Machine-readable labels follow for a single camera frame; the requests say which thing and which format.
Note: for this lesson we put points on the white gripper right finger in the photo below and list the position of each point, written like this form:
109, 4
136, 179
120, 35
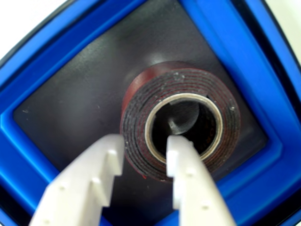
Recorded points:
195, 188

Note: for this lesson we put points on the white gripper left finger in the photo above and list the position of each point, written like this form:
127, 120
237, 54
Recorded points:
77, 183

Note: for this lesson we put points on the red tape roll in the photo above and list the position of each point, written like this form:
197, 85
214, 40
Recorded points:
188, 80

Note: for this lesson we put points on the blue square box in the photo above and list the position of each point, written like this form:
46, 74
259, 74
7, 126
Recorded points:
235, 35

